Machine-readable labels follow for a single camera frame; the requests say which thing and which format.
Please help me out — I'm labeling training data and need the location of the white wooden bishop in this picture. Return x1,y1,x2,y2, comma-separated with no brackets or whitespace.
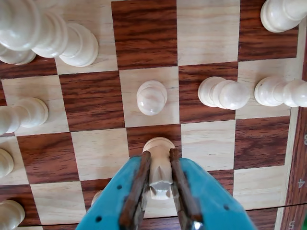
0,199,26,230

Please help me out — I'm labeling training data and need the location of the white wooden rook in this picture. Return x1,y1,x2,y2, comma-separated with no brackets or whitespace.
260,0,307,34

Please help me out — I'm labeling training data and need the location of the white wooden pawn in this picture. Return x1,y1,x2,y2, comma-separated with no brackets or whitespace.
0,97,49,136
136,80,168,116
198,76,250,110
91,189,104,207
254,76,307,108

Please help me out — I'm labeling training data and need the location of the white wooden knight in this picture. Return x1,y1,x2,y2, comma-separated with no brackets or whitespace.
142,137,175,201
0,148,14,179

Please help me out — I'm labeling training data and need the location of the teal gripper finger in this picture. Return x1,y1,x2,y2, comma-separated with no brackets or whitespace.
75,150,153,230
169,148,259,230

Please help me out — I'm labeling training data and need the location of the wooden folding chessboard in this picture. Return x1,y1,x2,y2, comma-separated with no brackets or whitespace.
0,0,307,230

